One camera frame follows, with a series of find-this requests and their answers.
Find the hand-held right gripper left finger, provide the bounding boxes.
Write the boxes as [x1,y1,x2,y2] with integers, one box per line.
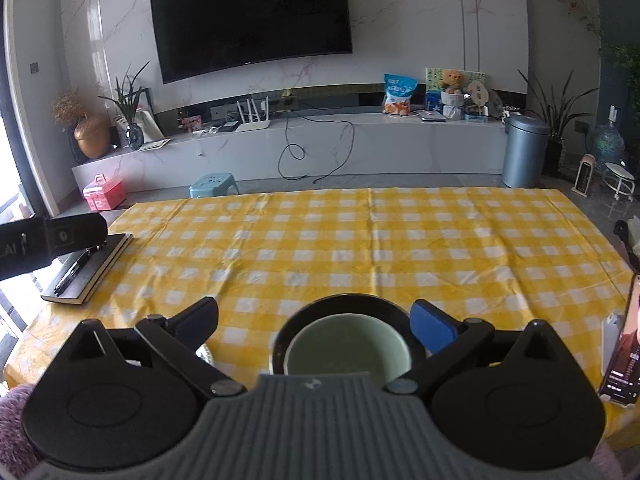
[65,296,248,398]

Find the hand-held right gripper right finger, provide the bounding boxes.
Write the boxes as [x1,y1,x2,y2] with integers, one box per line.
[385,298,568,396]

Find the green ceramic bowl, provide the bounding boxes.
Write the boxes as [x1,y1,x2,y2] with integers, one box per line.
[285,312,413,381]

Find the stainless steel bowl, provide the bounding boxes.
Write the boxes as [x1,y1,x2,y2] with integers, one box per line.
[270,294,426,376]

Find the black pen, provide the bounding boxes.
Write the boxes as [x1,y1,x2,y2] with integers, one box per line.
[54,247,96,297]

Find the black notebook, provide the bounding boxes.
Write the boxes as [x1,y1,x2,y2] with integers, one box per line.
[41,232,135,306]

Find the red box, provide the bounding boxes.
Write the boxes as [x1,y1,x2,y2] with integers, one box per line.
[82,173,127,212]

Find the yellow checked tablecloth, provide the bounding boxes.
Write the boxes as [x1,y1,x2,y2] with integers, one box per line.
[2,187,640,456]

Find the bronze vase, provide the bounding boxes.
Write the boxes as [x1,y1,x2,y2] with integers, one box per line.
[74,114,112,160]

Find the blue plastic stool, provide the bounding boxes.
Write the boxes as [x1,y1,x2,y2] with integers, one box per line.
[189,172,240,199]

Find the dried flower bunch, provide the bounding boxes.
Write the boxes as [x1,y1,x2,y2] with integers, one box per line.
[51,90,86,126]

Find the glass vase with green plant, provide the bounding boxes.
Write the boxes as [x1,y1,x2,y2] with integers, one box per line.
[97,60,151,152]

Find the white tote bag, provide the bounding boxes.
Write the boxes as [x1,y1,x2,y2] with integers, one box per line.
[135,107,163,141]

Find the white phone stand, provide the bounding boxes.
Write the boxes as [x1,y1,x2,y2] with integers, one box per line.
[600,312,626,386]

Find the purple fuzzy cloth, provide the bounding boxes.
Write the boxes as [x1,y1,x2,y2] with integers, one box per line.
[0,385,41,480]

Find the white marble tv console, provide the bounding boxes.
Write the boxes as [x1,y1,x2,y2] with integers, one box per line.
[71,110,511,206]

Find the smartphone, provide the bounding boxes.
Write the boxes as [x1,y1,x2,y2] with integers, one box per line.
[597,272,640,406]

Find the grey trash bin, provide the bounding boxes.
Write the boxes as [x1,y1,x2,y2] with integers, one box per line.
[501,112,550,189]

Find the white router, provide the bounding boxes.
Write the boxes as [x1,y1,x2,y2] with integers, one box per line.
[235,95,272,133]

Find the long-leaf potted plant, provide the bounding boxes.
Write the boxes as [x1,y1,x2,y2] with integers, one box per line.
[517,67,598,177]

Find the small pink heater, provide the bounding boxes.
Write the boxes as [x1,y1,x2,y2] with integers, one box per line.
[572,154,596,196]

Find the blue snack bag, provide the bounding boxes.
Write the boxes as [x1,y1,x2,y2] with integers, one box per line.
[382,74,418,116]

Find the round hand fan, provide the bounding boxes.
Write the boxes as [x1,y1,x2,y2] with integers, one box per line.
[467,80,491,113]

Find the white round stool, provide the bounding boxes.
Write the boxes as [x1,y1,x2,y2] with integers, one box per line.
[602,161,636,203]

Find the teddy bear toy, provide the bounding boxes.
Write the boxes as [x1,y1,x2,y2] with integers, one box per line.
[437,69,466,121]

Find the green picture board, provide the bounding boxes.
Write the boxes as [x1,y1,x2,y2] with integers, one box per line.
[425,67,486,111]

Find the blue water bottle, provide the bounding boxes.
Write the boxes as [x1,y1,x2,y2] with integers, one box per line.
[590,122,626,166]

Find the black television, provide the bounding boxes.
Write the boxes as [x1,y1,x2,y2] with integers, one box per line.
[149,0,354,85]

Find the bushy green plant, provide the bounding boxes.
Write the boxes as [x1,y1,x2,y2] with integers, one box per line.
[600,42,640,111]

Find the black cable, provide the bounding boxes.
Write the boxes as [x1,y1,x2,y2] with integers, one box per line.
[277,110,356,184]

